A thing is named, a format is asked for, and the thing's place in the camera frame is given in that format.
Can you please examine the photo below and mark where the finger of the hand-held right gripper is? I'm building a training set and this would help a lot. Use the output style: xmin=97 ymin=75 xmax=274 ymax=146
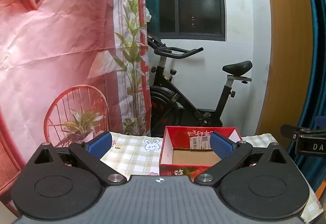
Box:
xmin=281 ymin=124 xmax=326 ymax=139

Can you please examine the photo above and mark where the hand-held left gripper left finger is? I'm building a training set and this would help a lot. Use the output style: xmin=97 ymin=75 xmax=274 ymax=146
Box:
xmin=25 ymin=131 xmax=128 ymax=187

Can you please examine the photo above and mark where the wooden door panel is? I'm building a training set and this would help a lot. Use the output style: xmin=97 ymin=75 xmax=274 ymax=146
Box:
xmin=256 ymin=0 xmax=321 ymax=138

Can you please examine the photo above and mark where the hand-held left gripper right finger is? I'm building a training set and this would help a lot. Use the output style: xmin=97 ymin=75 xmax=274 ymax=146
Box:
xmin=195 ymin=131 xmax=297 ymax=187

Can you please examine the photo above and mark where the red printed backdrop cloth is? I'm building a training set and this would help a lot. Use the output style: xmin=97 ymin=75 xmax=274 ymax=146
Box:
xmin=0 ymin=0 xmax=152 ymax=214

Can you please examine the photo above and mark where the black exercise bike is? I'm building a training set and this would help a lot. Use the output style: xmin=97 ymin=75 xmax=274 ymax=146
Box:
xmin=147 ymin=34 xmax=253 ymax=138

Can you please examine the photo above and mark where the red cardboard box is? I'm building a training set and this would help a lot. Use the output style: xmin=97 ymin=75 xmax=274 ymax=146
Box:
xmin=158 ymin=126 xmax=246 ymax=181

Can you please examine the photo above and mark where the checked bunny print tablecloth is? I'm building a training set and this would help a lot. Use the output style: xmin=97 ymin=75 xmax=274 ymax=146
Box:
xmin=99 ymin=132 xmax=324 ymax=223

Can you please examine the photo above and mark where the blue pleated curtain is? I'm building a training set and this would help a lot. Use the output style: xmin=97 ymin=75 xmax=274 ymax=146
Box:
xmin=288 ymin=0 xmax=326 ymax=181

